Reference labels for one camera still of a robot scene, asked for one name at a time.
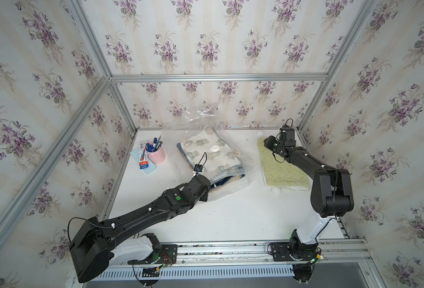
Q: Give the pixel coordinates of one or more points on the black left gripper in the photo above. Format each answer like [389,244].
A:
[206,190]

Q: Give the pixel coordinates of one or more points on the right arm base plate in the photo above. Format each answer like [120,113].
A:
[294,251]

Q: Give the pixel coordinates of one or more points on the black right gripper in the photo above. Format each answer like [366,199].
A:
[269,141]

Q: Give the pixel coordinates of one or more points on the clear plastic vacuum bag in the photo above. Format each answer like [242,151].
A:
[191,122]

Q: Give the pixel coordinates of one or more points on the light green blanket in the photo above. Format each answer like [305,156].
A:
[275,175]

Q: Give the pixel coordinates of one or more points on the blue pens in cup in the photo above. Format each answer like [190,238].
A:
[156,144]

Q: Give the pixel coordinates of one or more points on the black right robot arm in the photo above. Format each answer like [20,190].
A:
[331,191]

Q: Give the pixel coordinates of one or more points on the white vacuum bag valve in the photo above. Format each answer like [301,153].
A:
[215,148]

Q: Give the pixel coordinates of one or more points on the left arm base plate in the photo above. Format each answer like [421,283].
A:
[165,255]

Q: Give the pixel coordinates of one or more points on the pink pen cup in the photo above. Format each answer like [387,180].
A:
[156,155]

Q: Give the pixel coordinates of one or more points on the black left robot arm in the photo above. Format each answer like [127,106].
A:
[92,246]

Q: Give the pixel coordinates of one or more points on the aluminium mounting rail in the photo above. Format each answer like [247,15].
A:
[265,252]

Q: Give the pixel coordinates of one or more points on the aluminium frame crossbar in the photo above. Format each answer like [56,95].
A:
[236,77]

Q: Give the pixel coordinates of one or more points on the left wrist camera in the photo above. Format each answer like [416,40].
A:
[198,169]

